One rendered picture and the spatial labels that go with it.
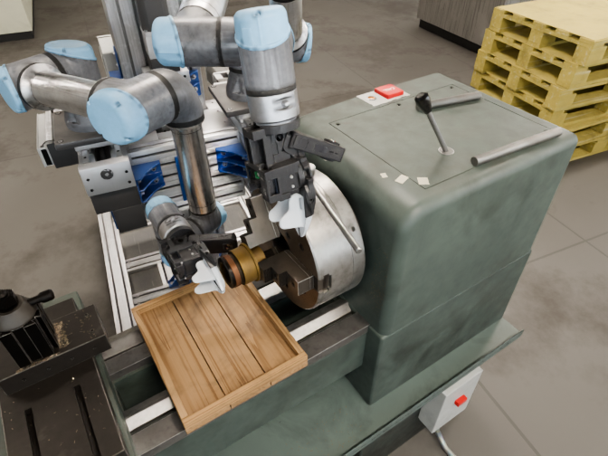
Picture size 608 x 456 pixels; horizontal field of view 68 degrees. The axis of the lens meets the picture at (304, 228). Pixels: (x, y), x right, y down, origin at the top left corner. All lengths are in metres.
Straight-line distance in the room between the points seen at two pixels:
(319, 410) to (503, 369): 1.11
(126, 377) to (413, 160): 0.84
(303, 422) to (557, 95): 2.70
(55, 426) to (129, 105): 0.63
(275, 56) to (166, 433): 0.78
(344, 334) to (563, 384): 1.40
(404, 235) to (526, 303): 1.73
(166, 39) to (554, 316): 2.26
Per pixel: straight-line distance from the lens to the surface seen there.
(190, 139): 1.15
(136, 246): 2.50
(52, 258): 2.95
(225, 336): 1.15
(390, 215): 0.94
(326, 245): 0.94
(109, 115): 1.02
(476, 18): 5.70
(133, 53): 1.62
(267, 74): 0.66
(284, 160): 0.72
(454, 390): 1.65
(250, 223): 1.01
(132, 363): 1.19
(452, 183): 1.01
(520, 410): 2.23
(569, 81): 3.44
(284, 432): 1.40
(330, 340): 1.16
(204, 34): 0.77
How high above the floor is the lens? 1.80
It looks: 40 degrees down
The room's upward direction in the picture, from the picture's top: straight up
